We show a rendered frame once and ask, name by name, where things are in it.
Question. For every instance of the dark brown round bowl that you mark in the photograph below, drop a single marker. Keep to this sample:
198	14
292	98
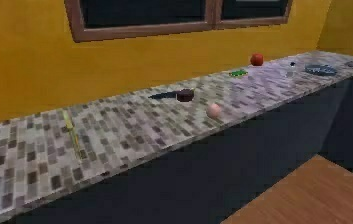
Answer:
185	95

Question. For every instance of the green flat sponge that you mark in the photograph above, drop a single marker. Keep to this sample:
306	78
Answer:
238	73

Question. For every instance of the brown framed window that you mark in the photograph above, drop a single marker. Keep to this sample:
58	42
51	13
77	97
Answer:
144	30

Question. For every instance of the red tomato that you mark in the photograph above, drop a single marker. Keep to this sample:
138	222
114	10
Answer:
256	59

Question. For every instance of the pale pink egg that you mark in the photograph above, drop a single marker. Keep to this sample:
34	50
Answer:
213	110

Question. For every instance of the mosaic topped kitchen counter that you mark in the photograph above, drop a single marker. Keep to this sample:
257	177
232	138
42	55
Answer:
117	140

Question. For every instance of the yellow green thin utensil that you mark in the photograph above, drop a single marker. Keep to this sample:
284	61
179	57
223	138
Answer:
72	133

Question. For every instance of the small clear glass cup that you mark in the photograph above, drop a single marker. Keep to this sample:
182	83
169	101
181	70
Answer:
291	69

